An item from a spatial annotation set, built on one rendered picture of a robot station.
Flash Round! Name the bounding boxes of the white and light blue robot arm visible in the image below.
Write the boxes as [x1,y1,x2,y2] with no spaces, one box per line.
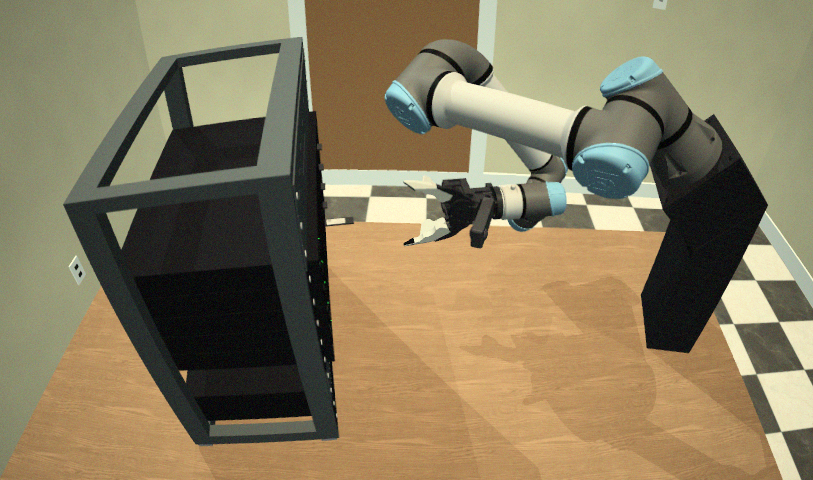
[385,39,722,232]

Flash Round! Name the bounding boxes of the dark grey server rack frame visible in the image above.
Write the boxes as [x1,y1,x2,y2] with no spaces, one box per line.
[63,37,354,446]

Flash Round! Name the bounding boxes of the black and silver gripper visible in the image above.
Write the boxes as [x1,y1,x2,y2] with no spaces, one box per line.
[403,176,503,246]

